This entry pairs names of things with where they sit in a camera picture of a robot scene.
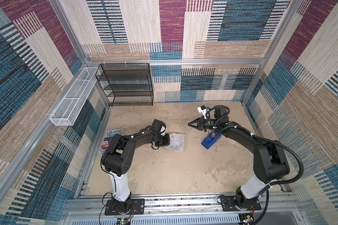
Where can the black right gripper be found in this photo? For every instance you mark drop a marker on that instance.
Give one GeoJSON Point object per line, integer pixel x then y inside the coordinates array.
{"type": "Point", "coordinates": [201, 123]}

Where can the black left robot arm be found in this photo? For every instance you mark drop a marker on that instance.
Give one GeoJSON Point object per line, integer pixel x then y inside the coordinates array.
{"type": "Point", "coordinates": [117, 160]}

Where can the blue tape dispenser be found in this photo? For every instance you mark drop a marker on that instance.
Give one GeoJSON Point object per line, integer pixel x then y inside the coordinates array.
{"type": "Point", "coordinates": [210, 140]}

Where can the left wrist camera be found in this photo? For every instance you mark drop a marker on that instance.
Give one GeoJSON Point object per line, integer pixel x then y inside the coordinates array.
{"type": "Point", "coordinates": [158, 126]}

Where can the black wire shelf rack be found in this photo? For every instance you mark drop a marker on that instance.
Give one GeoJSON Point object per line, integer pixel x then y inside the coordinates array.
{"type": "Point", "coordinates": [126, 84]}

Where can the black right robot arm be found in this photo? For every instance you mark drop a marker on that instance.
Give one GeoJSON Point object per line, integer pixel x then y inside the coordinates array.
{"type": "Point", "coordinates": [269, 160]}

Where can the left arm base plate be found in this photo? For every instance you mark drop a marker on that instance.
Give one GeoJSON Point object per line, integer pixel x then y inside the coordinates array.
{"type": "Point", "coordinates": [115, 207]}

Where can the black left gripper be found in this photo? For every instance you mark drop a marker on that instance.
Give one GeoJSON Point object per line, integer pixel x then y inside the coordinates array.
{"type": "Point", "coordinates": [167, 141]}

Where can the clear bubble wrap sheet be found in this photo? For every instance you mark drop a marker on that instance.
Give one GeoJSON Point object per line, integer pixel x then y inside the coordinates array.
{"type": "Point", "coordinates": [177, 142]}

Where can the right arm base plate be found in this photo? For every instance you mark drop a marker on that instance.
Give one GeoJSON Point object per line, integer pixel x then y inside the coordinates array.
{"type": "Point", "coordinates": [238, 203]}

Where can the colourful treehouse book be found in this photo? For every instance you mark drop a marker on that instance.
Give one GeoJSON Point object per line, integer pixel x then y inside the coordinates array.
{"type": "Point", "coordinates": [107, 140]}

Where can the white wire mesh basket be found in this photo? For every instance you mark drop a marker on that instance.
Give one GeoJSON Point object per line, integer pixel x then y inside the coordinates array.
{"type": "Point", "coordinates": [71, 105]}

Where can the aluminium front rail frame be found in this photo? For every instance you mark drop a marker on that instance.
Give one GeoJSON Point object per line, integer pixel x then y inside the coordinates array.
{"type": "Point", "coordinates": [183, 209]}

